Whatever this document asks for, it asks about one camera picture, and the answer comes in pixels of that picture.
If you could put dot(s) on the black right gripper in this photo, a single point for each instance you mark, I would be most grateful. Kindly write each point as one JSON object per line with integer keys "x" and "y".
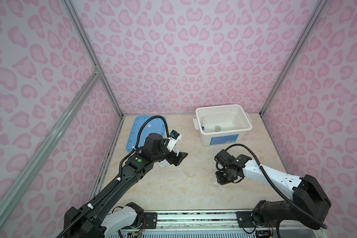
{"x": 220, "y": 181}

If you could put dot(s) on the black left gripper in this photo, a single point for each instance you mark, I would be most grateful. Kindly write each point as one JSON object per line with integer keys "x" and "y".
{"x": 172, "y": 159}

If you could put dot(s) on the clear petri dish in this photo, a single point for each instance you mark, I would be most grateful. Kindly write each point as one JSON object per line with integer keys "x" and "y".
{"x": 224, "y": 127}

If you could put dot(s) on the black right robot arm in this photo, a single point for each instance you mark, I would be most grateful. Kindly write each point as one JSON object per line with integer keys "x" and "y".
{"x": 303, "y": 198}

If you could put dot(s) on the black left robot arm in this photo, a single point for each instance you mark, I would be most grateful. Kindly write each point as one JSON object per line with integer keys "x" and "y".
{"x": 94, "y": 219}

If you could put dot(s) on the white test tube rack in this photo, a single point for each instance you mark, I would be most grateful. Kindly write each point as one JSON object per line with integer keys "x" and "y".
{"x": 163, "y": 163}

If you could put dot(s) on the white plastic storage bin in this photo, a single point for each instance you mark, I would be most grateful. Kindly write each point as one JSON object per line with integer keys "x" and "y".
{"x": 234, "y": 114}

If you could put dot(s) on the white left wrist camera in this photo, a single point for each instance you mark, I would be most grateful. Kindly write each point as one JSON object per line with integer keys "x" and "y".
{"x": 173, "y": 138}

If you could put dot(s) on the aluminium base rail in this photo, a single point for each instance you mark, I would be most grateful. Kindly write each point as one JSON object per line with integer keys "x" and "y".
{"x": 213, "y": 224}

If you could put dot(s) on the aluminium frame strut left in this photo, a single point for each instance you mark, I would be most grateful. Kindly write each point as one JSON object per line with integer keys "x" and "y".
{"x": 25, "y": 179}

